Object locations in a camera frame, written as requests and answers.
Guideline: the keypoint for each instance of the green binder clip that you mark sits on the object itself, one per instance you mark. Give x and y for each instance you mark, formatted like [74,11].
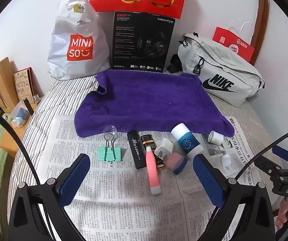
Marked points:
[110,154]

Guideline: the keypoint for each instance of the white blue bottle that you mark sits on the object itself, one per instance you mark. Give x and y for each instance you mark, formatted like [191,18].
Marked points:
[187,141]

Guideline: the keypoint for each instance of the patterned notebook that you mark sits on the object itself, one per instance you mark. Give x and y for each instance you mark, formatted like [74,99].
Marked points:
[23,85]

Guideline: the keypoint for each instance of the purple towel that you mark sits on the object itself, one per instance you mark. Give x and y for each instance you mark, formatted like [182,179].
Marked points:
[146,98]

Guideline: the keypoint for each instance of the white charger plug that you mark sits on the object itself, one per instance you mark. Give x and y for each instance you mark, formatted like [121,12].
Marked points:
[165,146]

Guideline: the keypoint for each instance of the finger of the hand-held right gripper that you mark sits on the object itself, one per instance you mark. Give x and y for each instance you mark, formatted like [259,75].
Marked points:
[266,167]
[281,153]

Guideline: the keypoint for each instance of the brown wooden frame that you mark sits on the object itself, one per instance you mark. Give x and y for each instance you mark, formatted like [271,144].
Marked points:
[261,17]

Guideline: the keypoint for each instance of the black Horizon lighter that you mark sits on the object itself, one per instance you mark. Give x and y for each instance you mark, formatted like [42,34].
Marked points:
[136,150]

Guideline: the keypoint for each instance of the pink white tube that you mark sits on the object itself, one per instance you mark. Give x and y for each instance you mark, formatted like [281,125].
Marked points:
[152,173]

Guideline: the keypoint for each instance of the clear bag with blue item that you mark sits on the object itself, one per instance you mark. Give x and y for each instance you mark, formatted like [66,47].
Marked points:
[20,115]

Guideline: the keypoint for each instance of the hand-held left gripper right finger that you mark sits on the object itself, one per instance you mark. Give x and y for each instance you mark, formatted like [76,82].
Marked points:
[209,183]

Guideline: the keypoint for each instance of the white plastic shopping bag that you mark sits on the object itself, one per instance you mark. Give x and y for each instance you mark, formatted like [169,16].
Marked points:
[80,47]

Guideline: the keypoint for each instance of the small white capped bottle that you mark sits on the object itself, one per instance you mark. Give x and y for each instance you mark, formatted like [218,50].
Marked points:
[225,161]

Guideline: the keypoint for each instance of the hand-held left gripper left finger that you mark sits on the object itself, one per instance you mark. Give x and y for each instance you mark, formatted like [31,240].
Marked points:
[73,180]

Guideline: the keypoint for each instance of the grey waist bag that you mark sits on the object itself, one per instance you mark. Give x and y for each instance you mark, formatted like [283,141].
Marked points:
[221,62]

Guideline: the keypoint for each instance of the newspaper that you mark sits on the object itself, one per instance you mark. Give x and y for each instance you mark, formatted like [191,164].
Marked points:
[113,205]

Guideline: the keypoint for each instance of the black headset box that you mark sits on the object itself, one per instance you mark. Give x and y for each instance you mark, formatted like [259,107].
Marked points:
[133,42]

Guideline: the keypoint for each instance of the green blanket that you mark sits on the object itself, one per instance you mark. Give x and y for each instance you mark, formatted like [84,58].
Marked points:
[3,170]

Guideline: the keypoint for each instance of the person's right hand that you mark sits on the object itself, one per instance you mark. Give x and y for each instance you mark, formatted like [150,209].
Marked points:
[283,216]

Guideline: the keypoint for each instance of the clear suction cup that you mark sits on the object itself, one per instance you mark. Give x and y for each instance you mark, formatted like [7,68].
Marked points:
[110,130]

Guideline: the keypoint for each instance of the brown gold rectangular box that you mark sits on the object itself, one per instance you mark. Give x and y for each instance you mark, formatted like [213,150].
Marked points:
[150,143]

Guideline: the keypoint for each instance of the small black stick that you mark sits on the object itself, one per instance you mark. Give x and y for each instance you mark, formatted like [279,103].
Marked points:
[29,106]

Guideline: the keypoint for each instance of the small glass bottle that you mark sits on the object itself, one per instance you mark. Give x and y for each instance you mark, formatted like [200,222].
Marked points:
[37,100]

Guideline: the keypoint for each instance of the wooden nightstand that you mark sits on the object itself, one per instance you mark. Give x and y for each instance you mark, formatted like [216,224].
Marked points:
[11,140]

